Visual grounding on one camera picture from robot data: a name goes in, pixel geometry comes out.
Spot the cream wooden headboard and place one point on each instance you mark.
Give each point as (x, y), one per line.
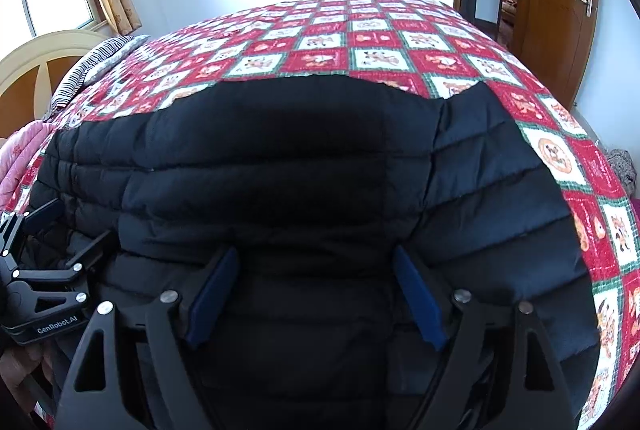
(30, 70)

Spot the striped pillow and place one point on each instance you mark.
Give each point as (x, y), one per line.
(95, 65)

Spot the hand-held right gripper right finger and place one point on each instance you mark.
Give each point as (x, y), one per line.
(420, 305)

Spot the red checkered printed bedspread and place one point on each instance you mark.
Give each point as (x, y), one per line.
(360, 40)

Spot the person's left hand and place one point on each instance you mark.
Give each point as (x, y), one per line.
(25, 370)

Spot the brown sofa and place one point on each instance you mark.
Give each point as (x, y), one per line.
(510, 8)

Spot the black puffer jacket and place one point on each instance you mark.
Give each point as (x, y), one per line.
(300, 170)

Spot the pink quilted blanket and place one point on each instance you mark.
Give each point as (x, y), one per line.
(22, 155)

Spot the grey knitted cloth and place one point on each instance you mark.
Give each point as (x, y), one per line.
(625, 170)

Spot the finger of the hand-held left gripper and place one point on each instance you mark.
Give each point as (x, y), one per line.
(75, 260)
(42, 215)

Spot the brown wooden door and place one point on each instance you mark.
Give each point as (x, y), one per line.
(555, 10)

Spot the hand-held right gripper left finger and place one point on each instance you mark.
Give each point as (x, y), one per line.
(215, 295)

